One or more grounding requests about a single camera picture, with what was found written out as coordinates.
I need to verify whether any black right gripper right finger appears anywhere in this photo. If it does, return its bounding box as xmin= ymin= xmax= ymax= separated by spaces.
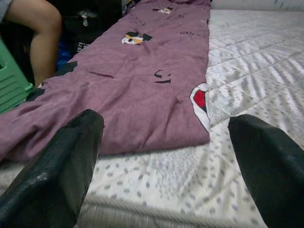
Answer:
xmin=228 ymin=114 xmax=304 ymax=228

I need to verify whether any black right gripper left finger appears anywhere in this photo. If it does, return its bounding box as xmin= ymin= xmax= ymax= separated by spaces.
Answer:
xmin=0 ymin=109 xmax=105 ymax=228

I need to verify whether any green plastic stool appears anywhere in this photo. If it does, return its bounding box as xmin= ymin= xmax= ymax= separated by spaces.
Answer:
xmin=0 ymin=39 xmax=34 ymax=114

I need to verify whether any white quilted mattress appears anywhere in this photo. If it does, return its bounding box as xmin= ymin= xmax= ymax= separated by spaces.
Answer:
xmin=0 ymin=9 xmax=304 ymax=228

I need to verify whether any blue plastic bag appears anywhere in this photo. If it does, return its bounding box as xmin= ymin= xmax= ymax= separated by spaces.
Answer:
xmin=56 ymin=35 xmax=72 ymax=69

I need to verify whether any purple cartoon print blanket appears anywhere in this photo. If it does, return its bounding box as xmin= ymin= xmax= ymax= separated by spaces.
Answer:
xmin=0 ymin=0 xmax=212 ymax=164

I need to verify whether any seated person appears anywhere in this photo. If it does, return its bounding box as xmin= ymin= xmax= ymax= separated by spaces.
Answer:
xmin=0 ymin=0 xmax=63 ymax=87

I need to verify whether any black bag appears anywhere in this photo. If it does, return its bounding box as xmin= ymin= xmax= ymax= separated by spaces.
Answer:
xmin=61 ymin=0 xmax=124 ymax=62

